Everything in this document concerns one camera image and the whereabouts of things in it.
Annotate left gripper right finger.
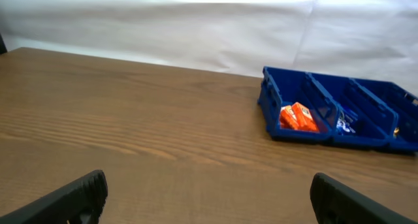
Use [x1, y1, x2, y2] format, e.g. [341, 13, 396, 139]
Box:
[309, 172, 418, 224]

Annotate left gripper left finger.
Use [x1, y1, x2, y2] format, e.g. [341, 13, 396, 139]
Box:
[0, 169, 109, 224]

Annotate blue candy pack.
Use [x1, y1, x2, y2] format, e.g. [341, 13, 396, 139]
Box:
[341, 106, 359, 123]
[336, 118, 356, 135]

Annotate orange candy box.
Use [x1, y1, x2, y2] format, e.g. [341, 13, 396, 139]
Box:
[279, 105, 300, 131]
[291, 101, 320, 133]

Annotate blue tray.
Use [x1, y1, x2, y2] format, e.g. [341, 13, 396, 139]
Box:
[257, 65, 418, 155]

